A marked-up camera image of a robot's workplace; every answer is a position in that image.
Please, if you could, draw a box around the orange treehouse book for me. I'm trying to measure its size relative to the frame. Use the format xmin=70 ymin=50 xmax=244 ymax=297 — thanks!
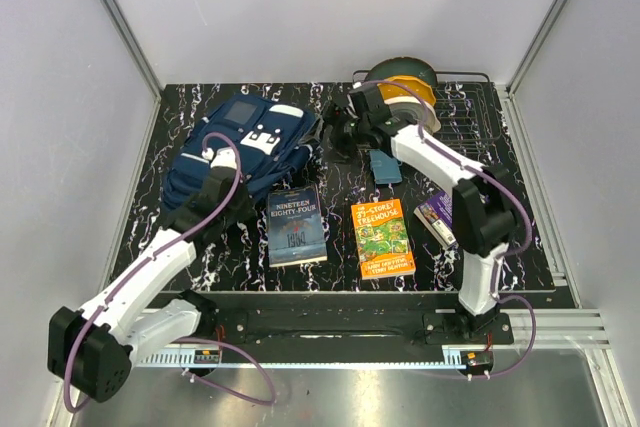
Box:
xmin=351 ymin=199 xmax=416 ymax=280

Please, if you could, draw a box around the black wire dish rack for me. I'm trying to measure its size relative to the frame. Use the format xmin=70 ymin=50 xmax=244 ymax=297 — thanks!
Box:
xmin=351 ymin=69 xmax=501 ymax=153

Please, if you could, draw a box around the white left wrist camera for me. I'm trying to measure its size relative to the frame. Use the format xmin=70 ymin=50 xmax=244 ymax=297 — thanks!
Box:
xmin=202 ymin=147 xmax=238 ymax=170

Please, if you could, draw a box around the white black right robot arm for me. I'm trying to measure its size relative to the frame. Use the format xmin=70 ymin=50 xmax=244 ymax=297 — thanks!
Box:
xmin=322 ymin=81 xmax=519 ymax=344

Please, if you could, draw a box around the purple paperback book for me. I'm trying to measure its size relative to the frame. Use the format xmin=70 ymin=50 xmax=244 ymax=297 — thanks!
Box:
xmin=414 ymin=191 xmax=457 ymax=248

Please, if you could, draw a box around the navy blue student backpack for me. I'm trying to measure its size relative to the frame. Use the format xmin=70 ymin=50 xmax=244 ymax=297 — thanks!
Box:
xmin=162 ymin=94 xmax=319 ymax=211

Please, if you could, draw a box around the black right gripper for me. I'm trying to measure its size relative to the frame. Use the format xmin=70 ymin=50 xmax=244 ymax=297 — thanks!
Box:
xmin=298 ymin=101 xmax=369 ymax=167

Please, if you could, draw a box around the dark green plate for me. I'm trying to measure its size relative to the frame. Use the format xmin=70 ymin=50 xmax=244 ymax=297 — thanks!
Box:
xmin=365 ymin=56 xmax=438 ymax=87

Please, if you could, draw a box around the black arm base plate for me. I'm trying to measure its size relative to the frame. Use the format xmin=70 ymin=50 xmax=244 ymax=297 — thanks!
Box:
xmin=213 ymin=308 xmax=515 ymax=347

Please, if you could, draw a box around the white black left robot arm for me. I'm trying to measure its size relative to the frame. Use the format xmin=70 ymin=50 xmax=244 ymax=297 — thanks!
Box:
xmin=47 ymin=166 xmax=254 ymax=412

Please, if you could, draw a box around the yellow plate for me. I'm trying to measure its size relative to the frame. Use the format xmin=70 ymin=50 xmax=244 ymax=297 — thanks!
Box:
xmin=377 ymin=75 xmax=436 ymax=107

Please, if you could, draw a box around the white plate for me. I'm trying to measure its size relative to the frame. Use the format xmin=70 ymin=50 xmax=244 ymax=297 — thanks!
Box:
xmin=385 ymin=96 xmax=441 ymax=134

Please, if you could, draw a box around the dark blue 1984 book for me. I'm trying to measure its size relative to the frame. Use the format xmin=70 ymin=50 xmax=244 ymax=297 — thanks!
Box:
xmin=267 ymin=185 xmax=327 ymax=268

